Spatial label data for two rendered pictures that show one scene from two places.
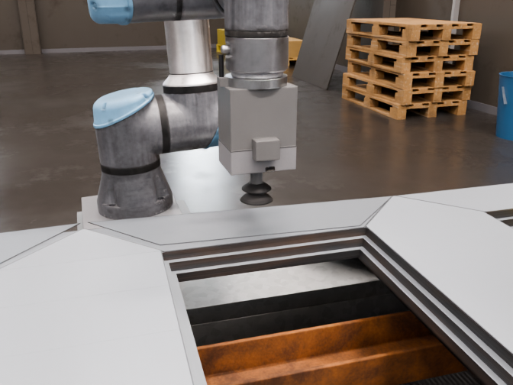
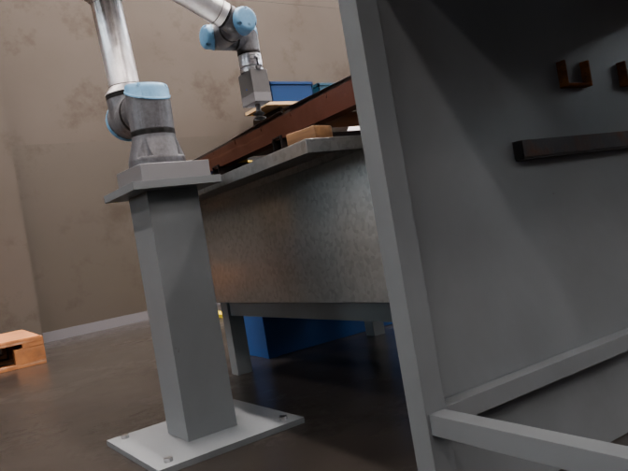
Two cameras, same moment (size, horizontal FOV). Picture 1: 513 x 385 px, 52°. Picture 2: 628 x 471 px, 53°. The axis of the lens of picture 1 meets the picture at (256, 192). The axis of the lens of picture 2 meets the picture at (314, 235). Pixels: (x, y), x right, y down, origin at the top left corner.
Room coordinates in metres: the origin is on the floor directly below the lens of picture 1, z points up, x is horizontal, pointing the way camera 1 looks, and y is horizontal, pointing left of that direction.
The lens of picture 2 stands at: (1.13, 1.96, 0.47)
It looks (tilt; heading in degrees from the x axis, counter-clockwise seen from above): 0 degrees down; 253
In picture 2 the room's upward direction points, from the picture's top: 10 degrees counter-clockwise
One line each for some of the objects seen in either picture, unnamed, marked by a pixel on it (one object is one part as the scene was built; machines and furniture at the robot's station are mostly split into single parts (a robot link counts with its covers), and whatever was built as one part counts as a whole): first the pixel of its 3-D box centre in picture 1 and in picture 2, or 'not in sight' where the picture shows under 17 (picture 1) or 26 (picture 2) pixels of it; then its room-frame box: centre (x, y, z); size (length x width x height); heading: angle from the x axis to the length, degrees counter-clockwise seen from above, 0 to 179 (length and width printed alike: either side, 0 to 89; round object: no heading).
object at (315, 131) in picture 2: not in sight; (309, 140); (0.67, 0.54, 0.71); 0.10 x 0.06 x 0.05; 118
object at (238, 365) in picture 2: not in sight; (227, 287); (0.77, -0.46, 0.34); 0.06 x 0.06 x 0.68; 16
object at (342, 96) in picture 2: not in sight; (282, 129); (0.64, 0.23, 0.80); 1.62 x 0.04 x 0.06; 106
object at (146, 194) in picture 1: (133, 182); (155, 149); (1.01, 0.25, 0.78); 0.15 x 0.15 x 0.10
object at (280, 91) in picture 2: not in sight; (282, 96); (-0.55, -3.84, 1.87); 0.50 x 0.37 x 0.19; 18
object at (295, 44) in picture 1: (276, 50); not in sight; (9.44, -0.35, 0.20); 1.08 x 0.74 x 0.39; 18
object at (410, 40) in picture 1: (405, 64); not in sight; (5.64, -1.56, 0.43); 1.24 x 0.84 x 0.87; 18
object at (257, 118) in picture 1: (256, 122); (258, 86); (0.64, 0.00, 0.99); 0.10 x 0.09 x 0.16; 17
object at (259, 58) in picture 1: (254, 56); (250, 62); (0.65, 0.00, 1.07); 0.08 x 0.08 x 0.05
